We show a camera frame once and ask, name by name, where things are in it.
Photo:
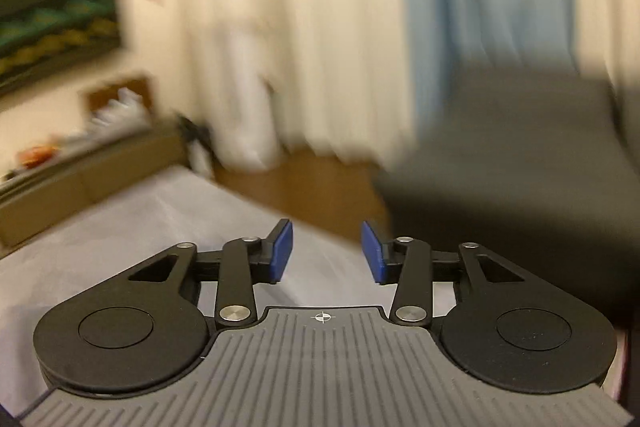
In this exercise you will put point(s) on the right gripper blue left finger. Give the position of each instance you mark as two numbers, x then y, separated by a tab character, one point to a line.
245	263

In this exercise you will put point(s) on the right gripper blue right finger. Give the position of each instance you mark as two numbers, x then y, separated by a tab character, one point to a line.
406	263

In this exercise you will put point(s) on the grey garment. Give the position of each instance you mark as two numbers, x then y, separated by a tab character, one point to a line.
325	270

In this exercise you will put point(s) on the white tower air conditioner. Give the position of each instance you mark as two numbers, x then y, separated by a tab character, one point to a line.
245	134

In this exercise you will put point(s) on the dark grey sofa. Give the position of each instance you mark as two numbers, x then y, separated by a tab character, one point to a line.
540	166

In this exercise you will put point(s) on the brown lattice board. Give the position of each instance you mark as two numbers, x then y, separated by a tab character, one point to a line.
96	98

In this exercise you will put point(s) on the long grey brown sideboard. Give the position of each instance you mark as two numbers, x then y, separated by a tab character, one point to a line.
37	201

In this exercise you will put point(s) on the red fruit bowl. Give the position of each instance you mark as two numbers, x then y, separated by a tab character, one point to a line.
37	155

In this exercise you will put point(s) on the cream curtain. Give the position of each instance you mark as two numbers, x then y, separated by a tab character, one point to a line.
338	70

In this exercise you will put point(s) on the dark patterned wall tapestry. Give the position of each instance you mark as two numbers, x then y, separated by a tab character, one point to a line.
40	38

